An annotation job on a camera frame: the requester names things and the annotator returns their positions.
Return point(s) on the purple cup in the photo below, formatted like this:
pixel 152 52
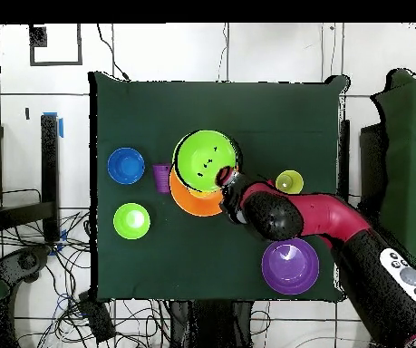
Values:
pixel 161 179

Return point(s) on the dark green table cloth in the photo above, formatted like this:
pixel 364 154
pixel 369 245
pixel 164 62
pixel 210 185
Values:
pixel 229 108

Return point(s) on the dark blue bowl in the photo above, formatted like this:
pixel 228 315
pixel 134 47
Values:
pixel 126 166

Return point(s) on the black power brick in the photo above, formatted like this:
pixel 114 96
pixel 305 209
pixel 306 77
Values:
pixel 97 319

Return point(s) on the large green bowl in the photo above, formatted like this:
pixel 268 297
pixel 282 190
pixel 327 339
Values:
pixel 200 156

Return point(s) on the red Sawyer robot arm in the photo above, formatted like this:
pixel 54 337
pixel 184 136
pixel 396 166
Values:
pixel 330 217

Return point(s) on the large orange bowl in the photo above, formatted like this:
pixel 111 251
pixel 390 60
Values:
pixel 189 204

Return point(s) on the black post with blue tape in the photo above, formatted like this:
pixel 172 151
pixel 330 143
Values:
pixel 50 174

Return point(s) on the black wheeled base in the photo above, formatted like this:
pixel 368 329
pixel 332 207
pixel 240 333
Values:
pixel 22 261

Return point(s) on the translucent yellow-green cup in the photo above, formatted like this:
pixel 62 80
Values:
pixel 289 183

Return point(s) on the large purple bowl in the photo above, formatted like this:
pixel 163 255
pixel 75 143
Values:
pixel 290 265

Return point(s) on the small green bowl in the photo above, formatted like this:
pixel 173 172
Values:
pixel 131 220

